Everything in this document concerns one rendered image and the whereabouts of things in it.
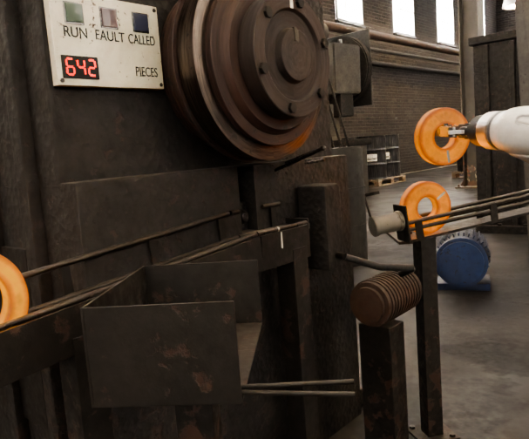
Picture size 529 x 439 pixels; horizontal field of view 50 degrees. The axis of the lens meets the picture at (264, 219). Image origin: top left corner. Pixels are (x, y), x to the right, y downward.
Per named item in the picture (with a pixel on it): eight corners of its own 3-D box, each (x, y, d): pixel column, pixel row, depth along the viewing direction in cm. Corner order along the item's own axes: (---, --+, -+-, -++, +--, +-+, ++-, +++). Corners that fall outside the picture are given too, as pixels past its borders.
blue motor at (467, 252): (433, 295, 323) (431, 237, 319) (440, 273, 376) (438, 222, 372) (491, 297, 312) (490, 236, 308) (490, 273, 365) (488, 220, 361)
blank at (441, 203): (418, 243, 167) (423, 245, 164) (388, 205, 163) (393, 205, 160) (455, 209, 169) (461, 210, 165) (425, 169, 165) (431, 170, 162)
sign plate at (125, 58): (52, 86, 109) (41, -10, 107) (159, 90, 129) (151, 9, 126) (58, 84, 108) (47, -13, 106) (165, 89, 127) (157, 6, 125)
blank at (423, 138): (409, 114, 150) (415, 113, 147) (459, 102, 153) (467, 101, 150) (417, 171, 153) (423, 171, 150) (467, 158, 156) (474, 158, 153)
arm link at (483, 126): (523, 149, 128) (505, 148, 134) (524, 109, 127) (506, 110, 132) (488, 152, 126) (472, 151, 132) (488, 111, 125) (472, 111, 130)
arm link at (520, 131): (478, 140, 125) (519, 168, 129) (526, 142, 110) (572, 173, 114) (501, 97, 125) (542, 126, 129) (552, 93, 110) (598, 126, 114)
